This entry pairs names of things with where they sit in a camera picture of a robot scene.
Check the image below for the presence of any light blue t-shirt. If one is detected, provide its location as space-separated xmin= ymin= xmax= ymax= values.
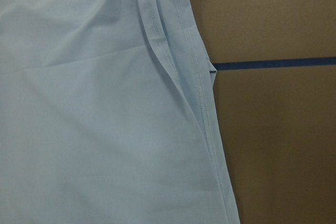
xmin=1 ymin=0 xmax=240 ymax=223

